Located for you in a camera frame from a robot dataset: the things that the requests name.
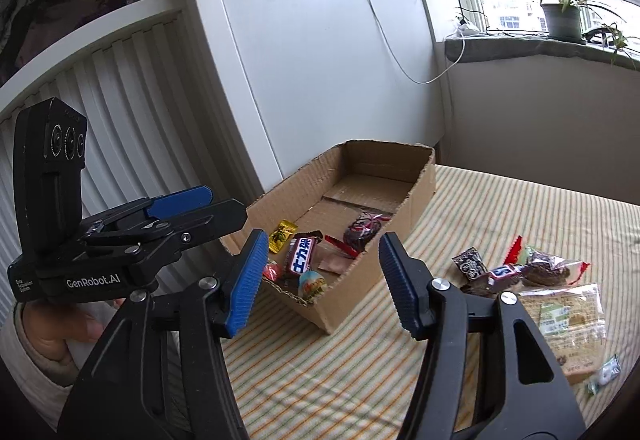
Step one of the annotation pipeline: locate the black and white patterned candy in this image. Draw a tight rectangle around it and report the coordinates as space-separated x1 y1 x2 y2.
452 247 487 281

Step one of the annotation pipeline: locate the dark candy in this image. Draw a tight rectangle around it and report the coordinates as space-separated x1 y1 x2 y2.
324 213 393 257

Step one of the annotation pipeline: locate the clear brownie packet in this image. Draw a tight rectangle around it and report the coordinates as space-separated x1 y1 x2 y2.
522 247 591 286

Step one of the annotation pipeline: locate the small brown chocolate bar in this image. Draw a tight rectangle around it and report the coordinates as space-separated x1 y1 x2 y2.
462 263 526 297

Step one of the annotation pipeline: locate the person's left hand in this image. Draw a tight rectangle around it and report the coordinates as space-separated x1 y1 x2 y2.
22 299 126 363

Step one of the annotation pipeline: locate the white cabinet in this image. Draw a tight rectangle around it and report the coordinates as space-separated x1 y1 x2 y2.
177 0 451 201

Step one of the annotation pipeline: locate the white cable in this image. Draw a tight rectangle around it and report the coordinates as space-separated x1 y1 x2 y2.
357 0 468 85

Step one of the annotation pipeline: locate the yellow candy packet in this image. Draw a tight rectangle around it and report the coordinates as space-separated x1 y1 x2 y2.
268 219 299 254

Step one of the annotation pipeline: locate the white slatted panel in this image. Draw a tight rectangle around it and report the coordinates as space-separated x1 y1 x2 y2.
0 0 281 321

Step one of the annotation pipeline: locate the red candy wrapper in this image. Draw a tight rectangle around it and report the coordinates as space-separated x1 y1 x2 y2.
505 235 525 266

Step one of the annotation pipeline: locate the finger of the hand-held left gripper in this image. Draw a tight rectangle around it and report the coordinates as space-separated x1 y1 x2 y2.
82 185 215 233
85 199 249 271

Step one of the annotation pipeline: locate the potted spider plant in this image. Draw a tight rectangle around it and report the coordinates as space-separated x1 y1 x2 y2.
530 0 633 66

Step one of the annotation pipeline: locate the clear bread packet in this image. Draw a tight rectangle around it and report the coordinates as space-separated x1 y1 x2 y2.
517 283 607 386

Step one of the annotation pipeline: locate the green and white candy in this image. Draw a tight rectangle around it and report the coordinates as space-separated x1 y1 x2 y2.
586 354 622 396

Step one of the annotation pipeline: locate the person's left forearm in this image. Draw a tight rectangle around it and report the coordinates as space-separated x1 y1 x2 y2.
0 305 101 431

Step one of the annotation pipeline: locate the cardboard box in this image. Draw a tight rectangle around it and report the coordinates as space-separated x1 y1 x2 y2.
220 139 437 335

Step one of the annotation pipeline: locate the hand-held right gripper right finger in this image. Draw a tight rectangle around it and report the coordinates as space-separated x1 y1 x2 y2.
378 233 586 440

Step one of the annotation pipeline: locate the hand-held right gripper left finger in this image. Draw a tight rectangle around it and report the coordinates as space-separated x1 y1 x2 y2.
57 229 270 440

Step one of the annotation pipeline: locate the chocolate bar with blue lettering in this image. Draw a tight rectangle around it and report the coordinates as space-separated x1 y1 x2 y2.
284 230 323 277

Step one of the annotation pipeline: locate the striped tablecloth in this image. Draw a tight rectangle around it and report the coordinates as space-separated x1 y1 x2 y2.
220 164 640 440

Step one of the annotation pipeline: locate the grey windowsill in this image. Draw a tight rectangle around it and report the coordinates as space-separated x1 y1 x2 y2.
444 33 640 71

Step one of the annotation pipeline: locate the dark curved object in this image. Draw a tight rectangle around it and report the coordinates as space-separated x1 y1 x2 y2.
585 25 618 45

